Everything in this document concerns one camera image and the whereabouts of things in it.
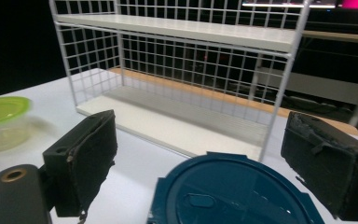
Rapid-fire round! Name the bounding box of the monitor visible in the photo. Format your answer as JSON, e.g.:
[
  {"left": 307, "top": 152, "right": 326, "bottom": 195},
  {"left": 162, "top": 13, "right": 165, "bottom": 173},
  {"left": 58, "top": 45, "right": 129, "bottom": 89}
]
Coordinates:
[{"left": 241, "top": 0, "right": 358, "bottom": 10}]

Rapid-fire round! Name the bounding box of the white wire shelf rack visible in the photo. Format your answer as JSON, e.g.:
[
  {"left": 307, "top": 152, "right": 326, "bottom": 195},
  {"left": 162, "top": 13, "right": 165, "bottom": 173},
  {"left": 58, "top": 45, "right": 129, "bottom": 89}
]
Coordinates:
[{"left": 48, "top": 0, "right": 313, "bottom": 162}]

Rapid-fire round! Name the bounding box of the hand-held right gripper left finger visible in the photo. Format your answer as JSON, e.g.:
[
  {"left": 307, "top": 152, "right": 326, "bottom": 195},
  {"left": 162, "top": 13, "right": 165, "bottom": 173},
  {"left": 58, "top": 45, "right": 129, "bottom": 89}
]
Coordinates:
[{"left": 42, "top": 109, "right": 118, "bottom": 218}]

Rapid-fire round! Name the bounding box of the white desk frame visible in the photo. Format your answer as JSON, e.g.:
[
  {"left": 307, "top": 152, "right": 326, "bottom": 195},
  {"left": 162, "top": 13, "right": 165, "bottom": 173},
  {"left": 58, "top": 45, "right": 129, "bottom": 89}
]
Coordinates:
[{"left": 255, "top": 29, "right": 358, "bottom": 127}]

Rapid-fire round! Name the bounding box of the glass container with blue lid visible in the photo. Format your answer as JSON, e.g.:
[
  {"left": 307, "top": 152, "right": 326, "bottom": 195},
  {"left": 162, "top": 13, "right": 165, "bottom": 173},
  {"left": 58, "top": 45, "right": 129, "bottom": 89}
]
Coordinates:
[{"left": 146, "top": 151, "right": 325, "bottom": 224}]

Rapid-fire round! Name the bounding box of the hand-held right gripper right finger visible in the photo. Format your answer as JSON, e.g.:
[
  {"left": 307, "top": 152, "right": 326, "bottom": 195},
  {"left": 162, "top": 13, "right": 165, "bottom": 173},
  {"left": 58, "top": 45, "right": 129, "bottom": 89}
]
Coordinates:
[{"left": 280, "top": 111, "right": 358, "bottom": 222}]

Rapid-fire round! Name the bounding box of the yellow-green bowl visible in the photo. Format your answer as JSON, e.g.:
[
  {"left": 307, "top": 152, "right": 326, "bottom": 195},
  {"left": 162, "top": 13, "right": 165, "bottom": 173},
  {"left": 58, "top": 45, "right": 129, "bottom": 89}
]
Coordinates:
[{"left": 0, "top": 95, "right": 34, "bottom": 154}]

